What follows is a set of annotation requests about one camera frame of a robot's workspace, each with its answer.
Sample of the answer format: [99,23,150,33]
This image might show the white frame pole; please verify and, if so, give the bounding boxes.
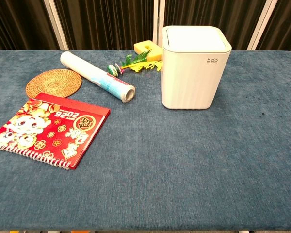
[152,0,166,46]
[246,0,274,51]
[42,0,69,51]

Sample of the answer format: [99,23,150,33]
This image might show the yellow sponge block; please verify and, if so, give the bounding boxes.
[133,40,163,62]

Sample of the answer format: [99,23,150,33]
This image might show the white plastic trash bin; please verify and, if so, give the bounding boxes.
[161,25,232,111]

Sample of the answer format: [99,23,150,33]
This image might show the green yellow feather shuttlecock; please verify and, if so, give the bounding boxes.
[107,49,163,76]

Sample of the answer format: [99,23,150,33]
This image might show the dark pleated curtain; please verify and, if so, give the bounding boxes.
[0,0,291,51]

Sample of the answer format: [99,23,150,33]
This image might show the red spiral-bound calendar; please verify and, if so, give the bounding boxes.
[0,93,112,170]

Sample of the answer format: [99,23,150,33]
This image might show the white plastic wrap roll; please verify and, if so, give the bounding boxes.
[60,50,136,103]

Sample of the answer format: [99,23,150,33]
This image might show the blue fabric tablecloth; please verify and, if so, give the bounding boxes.
[0,50,291,231]

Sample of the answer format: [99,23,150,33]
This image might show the round woven rattan coaster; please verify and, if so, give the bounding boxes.
[25,68,83,99]

